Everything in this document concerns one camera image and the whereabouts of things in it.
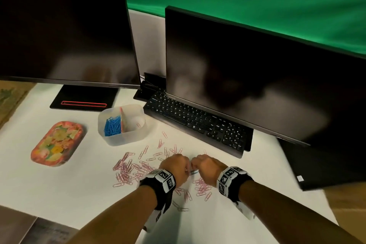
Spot person's right hand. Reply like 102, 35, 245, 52
191, 154, 228, 188

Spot person's left hand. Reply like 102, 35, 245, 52
159, 154, 191, 189

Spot pile of blue pink paperclips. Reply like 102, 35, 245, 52
112, 131, 214, 212

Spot translucent plastic container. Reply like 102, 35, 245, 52
98, 104, 146, 146

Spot sorted blue clips heap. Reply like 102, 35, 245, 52
103, 116, 122, 137

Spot floral patterned oval tray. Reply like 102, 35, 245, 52
30, 121, 85, 167

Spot person's left forearm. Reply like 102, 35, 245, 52
66, 186, 158, 244

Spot person's right forearm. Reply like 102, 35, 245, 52
239, 180, 362, 244

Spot black keyboard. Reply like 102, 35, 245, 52
143, 91, 254, 159

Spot plain black monitor base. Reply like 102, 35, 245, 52
133, 72, 167, 102

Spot black computer monitor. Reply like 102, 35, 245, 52
0, 0, 141, 89
165, 6, 366, 147

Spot black red-lined monitor base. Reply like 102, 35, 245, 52
50, 84, 119, 112

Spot black laptop with sticker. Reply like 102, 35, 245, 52
279, 138, 366, 191

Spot white table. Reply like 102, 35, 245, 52
0, 82, 339, 244

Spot white divider panel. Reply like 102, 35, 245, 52
128, 9, 167, 79

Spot grey printed paper sheet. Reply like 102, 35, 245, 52
21, 217, 79, 244

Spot grey side table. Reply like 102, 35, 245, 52
0, 205, 38, 244

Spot brown cardboard box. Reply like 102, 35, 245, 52
0, 80, 36, 130

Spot black marker wrist strap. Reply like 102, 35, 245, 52
216, 166, 254, 203
138, 169, 177, 214

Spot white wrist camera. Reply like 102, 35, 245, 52
144, 209, 164, 233

